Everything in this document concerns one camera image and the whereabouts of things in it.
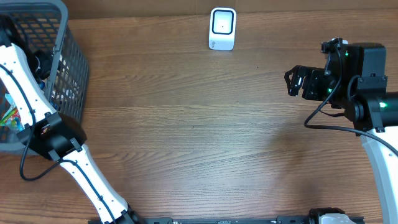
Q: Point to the blue snack wrapper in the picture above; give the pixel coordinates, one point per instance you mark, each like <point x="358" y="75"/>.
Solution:
<point x="42" y="85"/>

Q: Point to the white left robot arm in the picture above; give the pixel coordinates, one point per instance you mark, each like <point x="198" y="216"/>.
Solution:
<point x="51" y="134"/>

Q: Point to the green gummy candy bag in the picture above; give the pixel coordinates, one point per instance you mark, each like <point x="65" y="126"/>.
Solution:
<point x="12" y="119"/>

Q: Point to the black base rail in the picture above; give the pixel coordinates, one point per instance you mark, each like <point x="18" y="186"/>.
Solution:
<point x="315" y="215"/>

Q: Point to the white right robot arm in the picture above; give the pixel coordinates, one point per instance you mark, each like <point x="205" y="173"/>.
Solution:
<point x="354" y="81"/>

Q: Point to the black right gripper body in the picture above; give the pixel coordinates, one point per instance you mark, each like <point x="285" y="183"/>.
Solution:
<point x="317" y="85"/>

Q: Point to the white barcode scanner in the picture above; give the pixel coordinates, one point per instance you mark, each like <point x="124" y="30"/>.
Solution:
<point x="222" y="29"/>

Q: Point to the grey plastic mesh basket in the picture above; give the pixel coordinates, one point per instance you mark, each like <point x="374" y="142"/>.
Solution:
<point x="43" y="25"/>

